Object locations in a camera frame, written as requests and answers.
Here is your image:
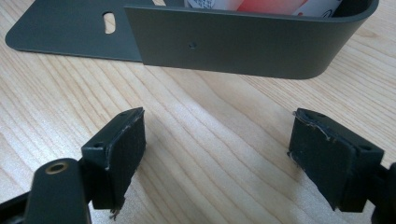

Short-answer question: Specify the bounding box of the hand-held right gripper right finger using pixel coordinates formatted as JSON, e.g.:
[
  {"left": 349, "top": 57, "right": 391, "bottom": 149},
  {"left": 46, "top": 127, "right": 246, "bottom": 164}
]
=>
[{"left": 286, "top": 107, "right": 386, "bottom": 214}]

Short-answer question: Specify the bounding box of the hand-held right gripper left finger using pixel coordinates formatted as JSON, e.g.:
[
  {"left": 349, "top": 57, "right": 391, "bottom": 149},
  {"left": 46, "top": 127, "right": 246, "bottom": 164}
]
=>
[{"left": 80, "top": 106, "right": 148, "bottom": 220}]

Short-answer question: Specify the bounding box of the dark metal corner shelf rack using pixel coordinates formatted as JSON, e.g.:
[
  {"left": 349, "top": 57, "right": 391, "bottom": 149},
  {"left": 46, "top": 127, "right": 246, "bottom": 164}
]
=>
[{"left": 5, "top": 0, "right": 380, "bottom": 80}]

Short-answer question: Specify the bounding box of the round jar with pink-white lid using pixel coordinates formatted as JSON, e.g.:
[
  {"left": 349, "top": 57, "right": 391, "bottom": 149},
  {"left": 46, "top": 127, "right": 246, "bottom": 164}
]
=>
[{"left": 183, "top": 0, "right": 344, "bottom": 17}]

